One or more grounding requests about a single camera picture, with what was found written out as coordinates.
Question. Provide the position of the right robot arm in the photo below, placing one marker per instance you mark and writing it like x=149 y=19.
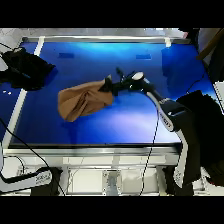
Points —
x=170 y=113

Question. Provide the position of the silver frame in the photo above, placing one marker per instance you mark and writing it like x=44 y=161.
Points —
x=113 y=151

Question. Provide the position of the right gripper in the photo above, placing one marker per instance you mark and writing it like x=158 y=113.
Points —
x=111 y=87

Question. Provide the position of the black garment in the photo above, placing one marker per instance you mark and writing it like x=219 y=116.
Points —
x=203 y=126
x=26 y=68

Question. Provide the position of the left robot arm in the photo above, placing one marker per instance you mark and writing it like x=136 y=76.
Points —
x=30 y=180

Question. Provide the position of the tan pants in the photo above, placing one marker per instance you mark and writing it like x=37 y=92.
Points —
x=83 y=100

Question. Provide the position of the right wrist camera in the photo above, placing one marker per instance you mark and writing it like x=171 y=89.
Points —
x=120 y=74

